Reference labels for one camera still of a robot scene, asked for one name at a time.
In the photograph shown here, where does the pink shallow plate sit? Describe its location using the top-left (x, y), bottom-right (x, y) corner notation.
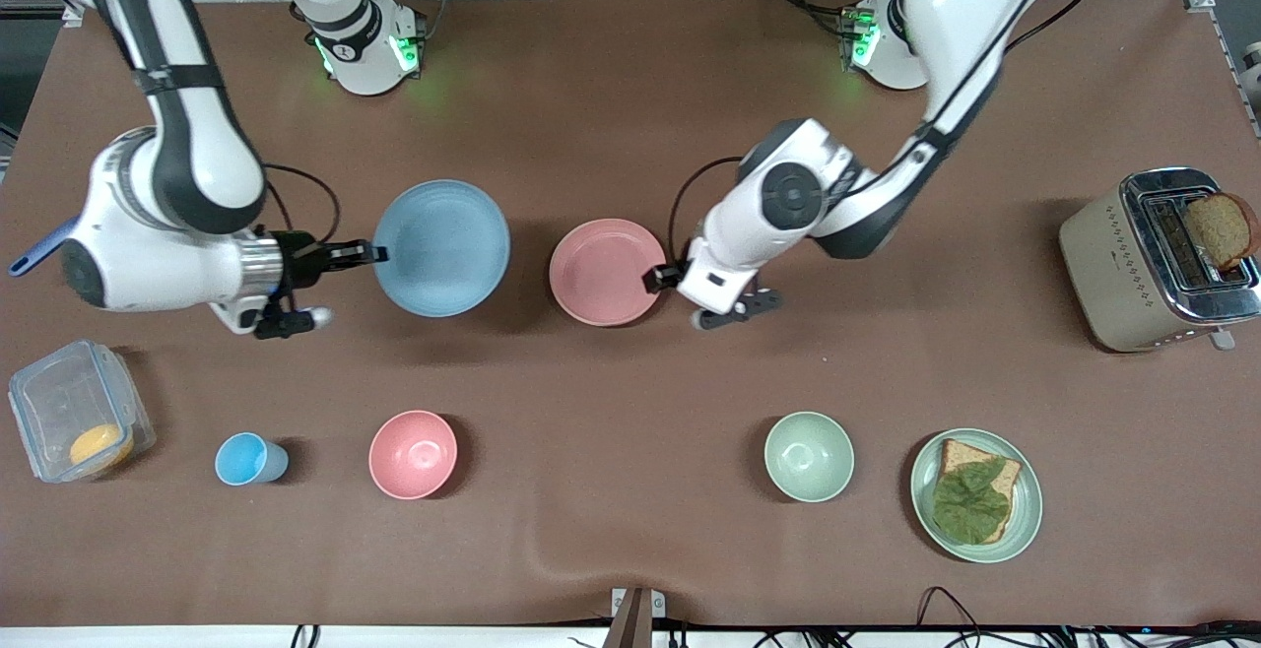
top-left (549, 219), bottom-right (668, 327)

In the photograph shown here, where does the blue shallow plate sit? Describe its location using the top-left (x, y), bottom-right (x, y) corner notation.
top-left (372, 179), bottom-right (512, 318)

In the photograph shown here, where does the pink deep bowl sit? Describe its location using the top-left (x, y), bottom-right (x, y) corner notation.
top-left (368, 410), bottom-right (459, 501)

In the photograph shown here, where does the blue plastic cup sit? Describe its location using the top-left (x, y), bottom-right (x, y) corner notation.
top-left (215, 432), bottom-right (290, 486)

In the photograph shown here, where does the green deep bowl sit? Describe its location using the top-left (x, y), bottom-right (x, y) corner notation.
top-left (764, 412), bottom-right (855, 503)

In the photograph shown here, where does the yellow orange food piece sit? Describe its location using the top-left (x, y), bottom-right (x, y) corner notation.
top-left (69, 423), bottom-right (136, 473)

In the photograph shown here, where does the clear plastic food container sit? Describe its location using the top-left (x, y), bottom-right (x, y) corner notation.
top-left (8, 339), bottom-right (157, 485)

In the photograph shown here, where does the green lettuce leaf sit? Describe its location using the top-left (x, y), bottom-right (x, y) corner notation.
top-left (932, 459), bottom-right (1013, 545)

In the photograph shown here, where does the brown bread slice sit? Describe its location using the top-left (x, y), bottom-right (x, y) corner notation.
top-left (934, 439), bottom-right (1023, 545)

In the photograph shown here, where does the green plate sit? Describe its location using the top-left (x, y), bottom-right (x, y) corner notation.
top-left (910, 428), bottom-right (1043, 564)

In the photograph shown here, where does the beige chrome toaster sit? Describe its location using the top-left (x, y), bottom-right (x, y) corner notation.
top-left (1059, 167), bottom-right (1261, 354)

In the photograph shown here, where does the brown toast slice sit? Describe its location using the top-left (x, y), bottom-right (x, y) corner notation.
top-left (1184, 193), bottom-right (1260, 271)

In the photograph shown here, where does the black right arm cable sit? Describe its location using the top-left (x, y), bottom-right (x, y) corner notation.
top-left (261, 163), bottom-right (342, 235)

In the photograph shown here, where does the black saucepan blue handle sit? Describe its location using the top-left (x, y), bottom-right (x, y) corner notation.
top-left (8, 218), bottom-right (78, 278)

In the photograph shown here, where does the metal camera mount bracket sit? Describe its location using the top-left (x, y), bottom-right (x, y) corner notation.
top-left (603, 587), bottom-right (667, 648)

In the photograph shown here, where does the black floor cable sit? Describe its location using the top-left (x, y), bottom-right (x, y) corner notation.
top-left (916, 586), bottom-right (988, 629)

